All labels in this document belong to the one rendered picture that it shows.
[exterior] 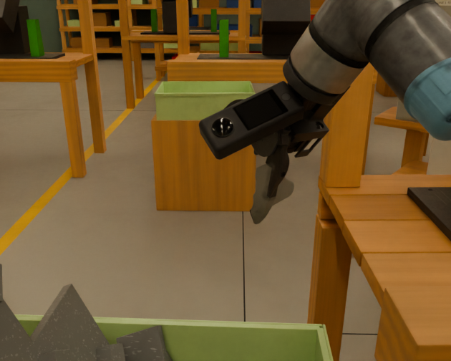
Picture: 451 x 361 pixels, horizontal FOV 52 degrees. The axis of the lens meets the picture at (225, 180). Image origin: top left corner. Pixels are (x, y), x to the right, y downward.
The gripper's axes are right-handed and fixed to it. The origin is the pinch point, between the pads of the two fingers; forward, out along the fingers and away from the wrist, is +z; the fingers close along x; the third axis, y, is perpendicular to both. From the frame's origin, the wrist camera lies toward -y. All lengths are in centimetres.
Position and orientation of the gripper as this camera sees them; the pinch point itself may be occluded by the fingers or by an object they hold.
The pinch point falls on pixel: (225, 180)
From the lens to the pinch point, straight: 64.3
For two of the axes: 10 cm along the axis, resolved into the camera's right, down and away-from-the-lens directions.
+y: 7.8, -1.4, 6.0
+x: -4.5, -8.0, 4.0
